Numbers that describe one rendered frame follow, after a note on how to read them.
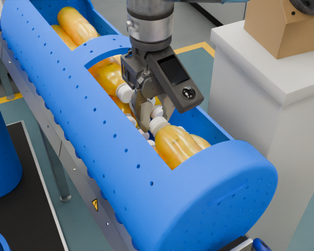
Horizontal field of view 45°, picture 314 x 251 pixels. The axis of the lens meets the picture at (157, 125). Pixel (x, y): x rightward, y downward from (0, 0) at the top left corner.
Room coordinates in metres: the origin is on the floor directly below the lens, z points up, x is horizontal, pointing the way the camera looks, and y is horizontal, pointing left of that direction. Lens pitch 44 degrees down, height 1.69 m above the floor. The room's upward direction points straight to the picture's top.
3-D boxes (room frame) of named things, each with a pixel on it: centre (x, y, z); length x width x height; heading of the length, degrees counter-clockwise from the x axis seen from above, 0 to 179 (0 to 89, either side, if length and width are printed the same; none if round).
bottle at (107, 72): (0.74, 0.12, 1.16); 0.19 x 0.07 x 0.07; 32
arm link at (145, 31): (0.56, 0.01, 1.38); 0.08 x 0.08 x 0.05
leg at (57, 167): (1.19, 0.49, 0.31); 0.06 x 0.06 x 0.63; 32
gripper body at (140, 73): (0.57, 0.01, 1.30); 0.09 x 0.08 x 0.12; 32
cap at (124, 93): (0.66, 0.07, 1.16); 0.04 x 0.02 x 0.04; 122
